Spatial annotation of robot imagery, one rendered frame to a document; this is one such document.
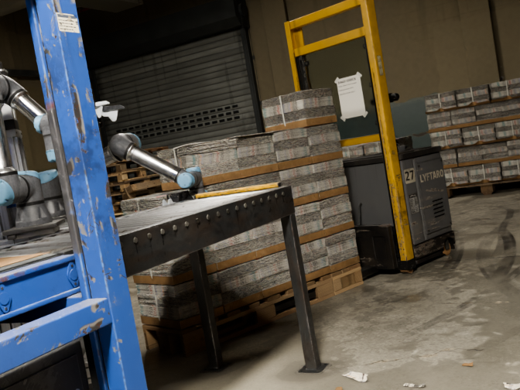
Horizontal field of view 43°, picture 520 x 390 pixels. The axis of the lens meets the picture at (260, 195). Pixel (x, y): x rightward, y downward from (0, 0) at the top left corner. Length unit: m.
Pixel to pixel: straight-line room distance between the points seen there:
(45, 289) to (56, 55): 0.53
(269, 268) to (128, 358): 2.27
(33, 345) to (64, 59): 0.61
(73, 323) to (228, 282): 2.19
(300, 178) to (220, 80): 7.40
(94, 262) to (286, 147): 2.53
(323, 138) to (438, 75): 5.94
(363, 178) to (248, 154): 1.24
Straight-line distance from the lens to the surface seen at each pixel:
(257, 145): 3.76
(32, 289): 1.59
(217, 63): 11.31
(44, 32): 1.57
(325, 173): 4.14
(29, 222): 2.92
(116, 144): 3.28
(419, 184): 4.66
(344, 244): 4.25
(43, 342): 1.40
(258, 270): 3.72
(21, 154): 3.21
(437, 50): 9.98
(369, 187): 4.69
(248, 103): 11.01
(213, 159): 3.54
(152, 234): 1.98
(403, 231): 4.41
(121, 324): 1.56
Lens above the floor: 0.96
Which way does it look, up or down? 4 degrees down
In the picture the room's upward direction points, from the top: 10 degrees counter-clockwise
